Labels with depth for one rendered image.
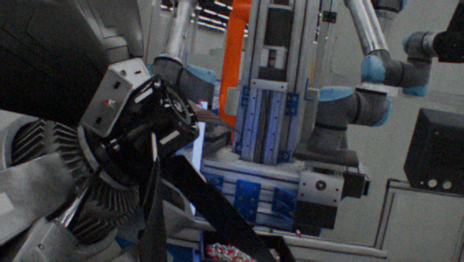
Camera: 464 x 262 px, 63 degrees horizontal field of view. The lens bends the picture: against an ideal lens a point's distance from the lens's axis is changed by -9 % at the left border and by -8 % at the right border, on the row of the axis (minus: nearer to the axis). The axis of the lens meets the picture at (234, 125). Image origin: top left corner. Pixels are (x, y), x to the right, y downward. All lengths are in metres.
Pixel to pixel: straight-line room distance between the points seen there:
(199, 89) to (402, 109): 1.46
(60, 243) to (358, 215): 2.35
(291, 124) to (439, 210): 1.47
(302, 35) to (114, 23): 0.98
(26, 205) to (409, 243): 2.54
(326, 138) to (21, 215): 1.09
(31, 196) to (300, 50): 1.26
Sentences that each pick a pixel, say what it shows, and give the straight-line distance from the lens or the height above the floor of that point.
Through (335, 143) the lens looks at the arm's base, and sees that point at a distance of 1.41.
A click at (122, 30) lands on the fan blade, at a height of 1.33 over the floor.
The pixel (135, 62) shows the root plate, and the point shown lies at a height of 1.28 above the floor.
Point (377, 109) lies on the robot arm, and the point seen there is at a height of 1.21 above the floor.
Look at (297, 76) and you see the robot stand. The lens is 1.61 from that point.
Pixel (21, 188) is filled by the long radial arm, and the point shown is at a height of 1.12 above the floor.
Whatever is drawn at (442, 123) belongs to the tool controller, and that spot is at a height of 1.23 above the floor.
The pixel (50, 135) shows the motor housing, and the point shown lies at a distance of 0.66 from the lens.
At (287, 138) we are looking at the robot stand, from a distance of 1.63.
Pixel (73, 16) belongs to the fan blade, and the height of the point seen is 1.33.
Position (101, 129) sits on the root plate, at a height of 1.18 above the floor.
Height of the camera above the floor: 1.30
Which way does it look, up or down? 8 degrees down
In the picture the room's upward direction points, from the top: 7 degrees clockwise
